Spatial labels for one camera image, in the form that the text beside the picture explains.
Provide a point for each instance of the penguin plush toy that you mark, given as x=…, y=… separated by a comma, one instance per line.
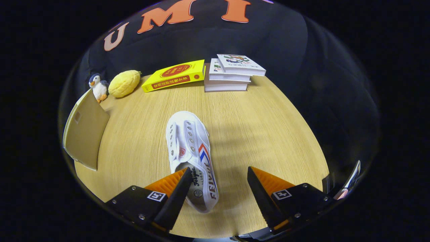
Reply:
x=98, y=88

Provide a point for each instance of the yellow bread-shaped plush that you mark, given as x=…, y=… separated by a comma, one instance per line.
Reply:
x=124, y=84

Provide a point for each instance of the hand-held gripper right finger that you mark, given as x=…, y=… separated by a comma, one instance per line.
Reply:
x=262, y=198

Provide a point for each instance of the white canvas shoe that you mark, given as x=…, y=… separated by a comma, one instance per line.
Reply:
x=188, y=134

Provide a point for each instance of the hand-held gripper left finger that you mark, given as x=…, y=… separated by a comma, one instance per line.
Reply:
x=174, y=201

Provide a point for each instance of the yellow book red label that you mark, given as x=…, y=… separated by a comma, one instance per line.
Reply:
x=174, y=75

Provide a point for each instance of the beige fabric storage box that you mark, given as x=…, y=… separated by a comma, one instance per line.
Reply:
x=87, y=131

